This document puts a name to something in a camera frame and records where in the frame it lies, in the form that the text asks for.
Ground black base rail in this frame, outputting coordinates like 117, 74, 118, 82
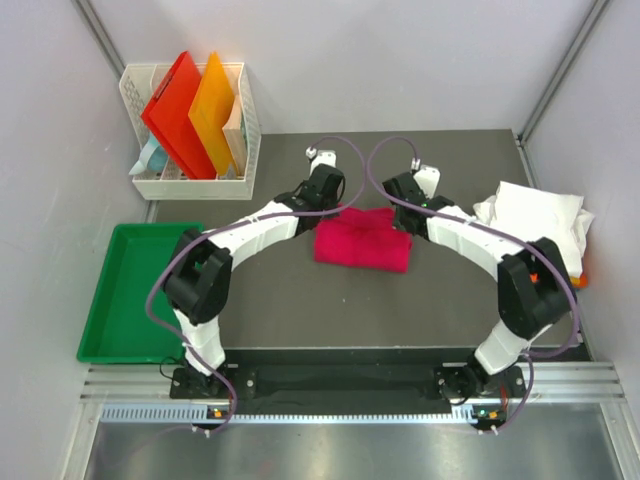
169, 347, 525, 414

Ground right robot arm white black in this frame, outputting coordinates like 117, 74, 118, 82
382, 171, 576, 400

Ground wooden board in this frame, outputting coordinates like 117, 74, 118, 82
222, 95, 248, 177

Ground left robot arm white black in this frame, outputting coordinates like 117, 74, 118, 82
162, 164, 345, 397

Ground red plastic board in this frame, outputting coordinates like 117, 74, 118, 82
141, 51, 216, 180

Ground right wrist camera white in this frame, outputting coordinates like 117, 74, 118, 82
410, 158, 441, 198

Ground white slotted cable duct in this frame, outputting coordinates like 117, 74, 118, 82
100, 403, 502, 425

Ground folded white t shirt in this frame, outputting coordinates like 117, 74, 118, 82
473, 181, 594, 278

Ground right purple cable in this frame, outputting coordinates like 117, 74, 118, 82
366, 136, 581, 436

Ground white plastic basket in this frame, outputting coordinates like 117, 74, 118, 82
119, 62, 261, 201

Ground orange plastic board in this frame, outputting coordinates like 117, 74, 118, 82
188, 52, 238, 179

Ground green plastic tray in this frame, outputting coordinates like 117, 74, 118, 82
76, 222, 203, 364

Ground magenta t shirt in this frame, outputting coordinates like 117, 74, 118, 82
314, 207, 412, 274

